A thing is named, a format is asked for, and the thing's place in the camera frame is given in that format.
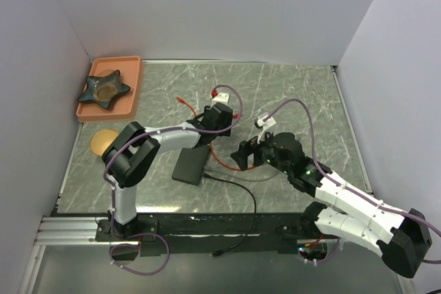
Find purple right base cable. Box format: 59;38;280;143
303;235;345;266

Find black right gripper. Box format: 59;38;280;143
230;127;291;175

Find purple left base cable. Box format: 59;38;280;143
110;231;171;276

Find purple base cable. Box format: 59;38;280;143
303;235;345;266
110;231;171;276

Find black cable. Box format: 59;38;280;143
201;171;258;258

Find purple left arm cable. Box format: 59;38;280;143
103;83;243;240

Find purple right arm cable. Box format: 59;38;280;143
265;98;441;264

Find dark star-shaped dish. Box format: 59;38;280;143
77;70;131;109

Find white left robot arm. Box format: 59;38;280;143
101;102;234;240

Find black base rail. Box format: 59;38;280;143
50;204;381;257

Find pink plastic tray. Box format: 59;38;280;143
76;56;143;123

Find black network switch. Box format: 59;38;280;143
172;145;210;186

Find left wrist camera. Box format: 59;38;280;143
211;90;229;106

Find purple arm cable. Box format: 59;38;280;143
103;83;243;240
265;98;441;264

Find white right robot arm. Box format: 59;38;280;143
231;132;432;278

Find small wooden bowl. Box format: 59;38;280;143
90;129;119;156

